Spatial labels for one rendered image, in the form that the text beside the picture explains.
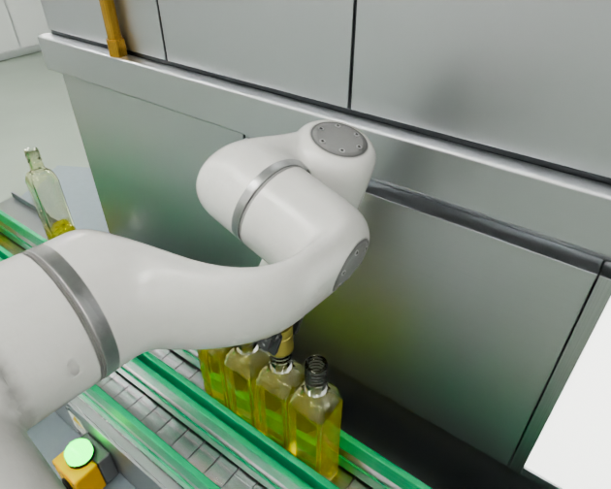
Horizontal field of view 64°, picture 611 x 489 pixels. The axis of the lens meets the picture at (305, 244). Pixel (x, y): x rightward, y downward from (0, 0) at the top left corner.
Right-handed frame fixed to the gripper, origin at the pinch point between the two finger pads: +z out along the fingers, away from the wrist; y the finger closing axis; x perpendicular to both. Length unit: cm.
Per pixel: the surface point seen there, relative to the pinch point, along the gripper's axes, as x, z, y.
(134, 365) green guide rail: -21.1, 27.2, 6.0
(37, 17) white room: -538, 229, -277
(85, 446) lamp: -19.7, 37.8, 17.6
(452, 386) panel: 21.3, 3.4, -11.7
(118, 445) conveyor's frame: -14.5, 33.8, 14.8
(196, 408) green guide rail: -6.6, 22.5, 6.1
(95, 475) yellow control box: -16.1, 41.8, 18.8
